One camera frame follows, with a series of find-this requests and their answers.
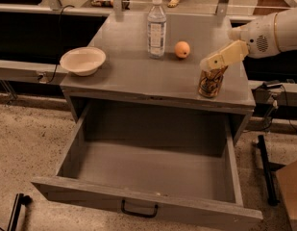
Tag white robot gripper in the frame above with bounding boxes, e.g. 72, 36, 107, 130
200, 13, 280, 71

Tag orange soda can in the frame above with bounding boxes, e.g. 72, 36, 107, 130
198, 66, 227, 98

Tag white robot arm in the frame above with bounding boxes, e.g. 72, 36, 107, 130
200, 8, 297, 72

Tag grey cabinet counter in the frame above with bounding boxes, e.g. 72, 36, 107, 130
61, 11, 255, 141

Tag open grey top drawer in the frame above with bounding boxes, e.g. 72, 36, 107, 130
33, 100, 262, 231

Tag orange fruit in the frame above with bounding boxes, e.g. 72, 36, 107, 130
174, 41, 190, 59

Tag clear plastic water bottle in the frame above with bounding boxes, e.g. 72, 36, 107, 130
147, 0, 166, 59

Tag cardboard box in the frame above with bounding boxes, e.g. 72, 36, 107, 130
276, 161, 297, 231

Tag black metal stand leg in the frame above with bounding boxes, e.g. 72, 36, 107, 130
257, 135, 279, 206

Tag white paper bowl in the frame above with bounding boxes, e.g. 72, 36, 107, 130
60, 47, 106, 76

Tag black cable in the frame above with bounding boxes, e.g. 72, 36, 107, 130
45, 4, 76, 85

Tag black drawer handle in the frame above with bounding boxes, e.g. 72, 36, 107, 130
120, 199, 159, 218

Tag grey metal rail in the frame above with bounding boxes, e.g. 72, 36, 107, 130
0, 60, 67, 85

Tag black metal bracket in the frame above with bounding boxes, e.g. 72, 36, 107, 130
7, 193, 32, 231

